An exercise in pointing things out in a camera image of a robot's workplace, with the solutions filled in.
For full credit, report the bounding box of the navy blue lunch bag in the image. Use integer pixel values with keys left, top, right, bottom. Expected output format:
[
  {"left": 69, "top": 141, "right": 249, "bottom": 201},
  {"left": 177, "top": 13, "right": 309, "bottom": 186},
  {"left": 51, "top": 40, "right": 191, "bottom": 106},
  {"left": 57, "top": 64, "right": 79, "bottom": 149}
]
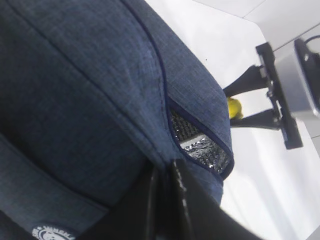
[{"left": 0, "top": 0, "right": 234, "bottom": 240}]

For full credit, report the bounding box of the yellow lemon toy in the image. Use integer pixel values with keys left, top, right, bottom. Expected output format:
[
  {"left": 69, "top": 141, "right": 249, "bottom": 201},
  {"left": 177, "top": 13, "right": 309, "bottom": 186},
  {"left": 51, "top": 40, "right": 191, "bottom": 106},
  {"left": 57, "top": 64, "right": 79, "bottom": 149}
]
[{"left": 227, "top": 97, "right": 243, "bottom": 120}]

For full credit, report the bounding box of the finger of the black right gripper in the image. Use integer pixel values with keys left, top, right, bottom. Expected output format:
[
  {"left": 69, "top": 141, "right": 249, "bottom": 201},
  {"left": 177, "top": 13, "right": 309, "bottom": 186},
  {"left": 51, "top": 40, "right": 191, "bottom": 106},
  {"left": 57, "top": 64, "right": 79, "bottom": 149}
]
[
  {"left": 230, "top": 109, "right": 282, "bottom": 130},
  {"left": 223, "top": 65, "right": 267, "bottom": 97}
]

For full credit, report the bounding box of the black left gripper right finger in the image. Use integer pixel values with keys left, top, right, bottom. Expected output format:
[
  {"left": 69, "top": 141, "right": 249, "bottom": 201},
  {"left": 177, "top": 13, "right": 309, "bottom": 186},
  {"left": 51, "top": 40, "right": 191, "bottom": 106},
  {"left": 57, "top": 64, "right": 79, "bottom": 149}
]
[{"left": 172, "top": 157, "right": 320, "bottom": 240}]

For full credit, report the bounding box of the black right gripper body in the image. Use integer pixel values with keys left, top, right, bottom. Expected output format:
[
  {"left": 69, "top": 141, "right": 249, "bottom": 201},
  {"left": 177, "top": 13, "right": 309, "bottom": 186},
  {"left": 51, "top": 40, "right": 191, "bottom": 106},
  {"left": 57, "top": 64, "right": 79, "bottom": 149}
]
[{"left": 255, "top": 42, "right": 303, "bottom": 150}]

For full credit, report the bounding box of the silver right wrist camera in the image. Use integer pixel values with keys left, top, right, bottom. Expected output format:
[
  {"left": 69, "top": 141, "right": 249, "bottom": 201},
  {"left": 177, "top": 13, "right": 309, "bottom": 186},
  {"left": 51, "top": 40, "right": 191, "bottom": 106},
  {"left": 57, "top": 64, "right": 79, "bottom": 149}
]
[{"left": 275, "top": 38, "right": 320, "bottom": 120}]

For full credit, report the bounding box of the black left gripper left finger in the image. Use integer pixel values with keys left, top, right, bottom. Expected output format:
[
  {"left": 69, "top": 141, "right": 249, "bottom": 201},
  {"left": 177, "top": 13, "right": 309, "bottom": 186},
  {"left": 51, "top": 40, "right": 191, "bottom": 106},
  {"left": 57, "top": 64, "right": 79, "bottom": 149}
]
[{"left": 77, "top": 162, "right": 175, "bottom": 240}]

